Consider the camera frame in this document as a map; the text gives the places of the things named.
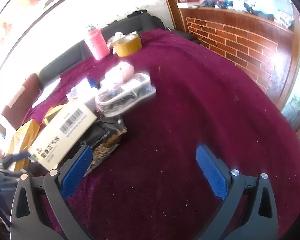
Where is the dark grey sofa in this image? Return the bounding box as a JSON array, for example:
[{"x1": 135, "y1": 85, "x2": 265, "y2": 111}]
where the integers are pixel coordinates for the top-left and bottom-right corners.
[{"x1": 39, "y1": 10, "x2": 165, "y2": 85}]

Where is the pink ribbed cup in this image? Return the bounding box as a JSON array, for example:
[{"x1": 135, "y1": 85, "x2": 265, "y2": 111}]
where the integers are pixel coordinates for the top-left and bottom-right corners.
[{"x1": 84, "y1": 27, "x2": 111, "y2": 61}]

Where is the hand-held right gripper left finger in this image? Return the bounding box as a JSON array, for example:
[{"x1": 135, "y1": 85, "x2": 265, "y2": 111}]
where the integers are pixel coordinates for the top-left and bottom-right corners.
[{"x1": 10, "y1": 144, "x2": 94, "y2": 240}]

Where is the maroon blanket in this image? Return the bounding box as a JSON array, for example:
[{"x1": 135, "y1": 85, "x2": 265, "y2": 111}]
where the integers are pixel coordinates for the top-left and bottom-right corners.
[{"x1": 22, "y1": 29, "x2": 300, "y2": 240}]

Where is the black bag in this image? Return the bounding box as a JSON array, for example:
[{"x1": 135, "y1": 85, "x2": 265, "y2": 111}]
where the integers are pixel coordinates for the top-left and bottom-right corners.
[{"x1": 127, "y1": 9, "x2": 148, "y2": 18}]

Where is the brick pattern wooden counter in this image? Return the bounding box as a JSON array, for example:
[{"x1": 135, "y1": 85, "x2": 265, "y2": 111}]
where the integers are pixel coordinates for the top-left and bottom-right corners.
[{"x1": 160, "y1": 0, "x2": 300, "y2": 110}]

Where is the framed floral wall painting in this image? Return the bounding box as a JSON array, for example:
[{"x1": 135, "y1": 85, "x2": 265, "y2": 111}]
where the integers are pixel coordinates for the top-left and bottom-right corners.
[{"x1": 0, "y1": 0, "x2": 72, "y2": 70}]

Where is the white paper sheet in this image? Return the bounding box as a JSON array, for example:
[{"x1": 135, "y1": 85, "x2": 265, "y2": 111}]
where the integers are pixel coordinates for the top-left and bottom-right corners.
[{"x1": 31, "y1": 79, "x2": 62, "y2": 108}]

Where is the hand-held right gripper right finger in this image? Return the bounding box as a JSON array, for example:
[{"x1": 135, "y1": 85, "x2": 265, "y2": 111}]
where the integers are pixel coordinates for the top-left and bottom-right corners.
[{"x1": 195, "y1": 144, "x2": 279, "y2": 240}]

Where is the white barcode medicine box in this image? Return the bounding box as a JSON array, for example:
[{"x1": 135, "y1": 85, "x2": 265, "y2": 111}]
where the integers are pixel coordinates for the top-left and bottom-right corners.
[{"x1": 28, "y1": 102, "x2": 97, "y2": 171}]

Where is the dark red chair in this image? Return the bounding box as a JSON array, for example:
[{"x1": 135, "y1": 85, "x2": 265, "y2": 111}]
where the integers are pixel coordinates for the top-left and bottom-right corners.
[{"x1": 1, "y1": 74, "x2": 43, "y2": 130}]

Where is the clear plastic container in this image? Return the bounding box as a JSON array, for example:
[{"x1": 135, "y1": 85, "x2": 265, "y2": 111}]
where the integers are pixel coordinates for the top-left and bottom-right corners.
[{"x1": 95, "y1": 72, "x2": 157, "y2": 117}]

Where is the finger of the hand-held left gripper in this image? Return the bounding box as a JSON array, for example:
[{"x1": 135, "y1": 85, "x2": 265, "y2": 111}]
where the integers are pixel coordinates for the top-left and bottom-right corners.
[{"x1": 0, "y1": 151, "x2": 32, "y2": 165}]

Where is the black gold printed packet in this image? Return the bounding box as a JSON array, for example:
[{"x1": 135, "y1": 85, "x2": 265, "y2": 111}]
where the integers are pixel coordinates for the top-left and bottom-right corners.
[{"x1": 80, "y1": 117, "x2": 127, "y2": 178}]

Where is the yellow cardboard box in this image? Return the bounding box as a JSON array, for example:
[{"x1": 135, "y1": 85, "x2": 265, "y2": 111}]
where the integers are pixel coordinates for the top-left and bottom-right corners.
[{"x1": 9, "y1": 105, "x2": 63, "y2": 172}]

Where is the dark bag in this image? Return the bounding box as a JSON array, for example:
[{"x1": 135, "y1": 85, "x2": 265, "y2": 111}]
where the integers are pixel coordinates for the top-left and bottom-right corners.
[{"x1": 202, "y1": 0, "x2": 234, "y2": 8}]

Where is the white plastic bag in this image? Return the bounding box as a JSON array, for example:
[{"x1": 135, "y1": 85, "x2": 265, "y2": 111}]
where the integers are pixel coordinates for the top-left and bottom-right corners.
[{"x1": 107, "y1": 32, "x2": 127, "y2": 48}]

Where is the pink plush pouch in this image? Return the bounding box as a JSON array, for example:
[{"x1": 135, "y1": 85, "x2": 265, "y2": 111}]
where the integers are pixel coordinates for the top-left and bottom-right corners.
[{"x1": 104, "y1": 62, "x2": 135, "y2": 85}]

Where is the yellow tape roll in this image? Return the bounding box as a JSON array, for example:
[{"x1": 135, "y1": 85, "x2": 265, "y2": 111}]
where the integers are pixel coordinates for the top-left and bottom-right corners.
[{"x1": 112, "y1": 33, "x2": 142, "y2": 57}]

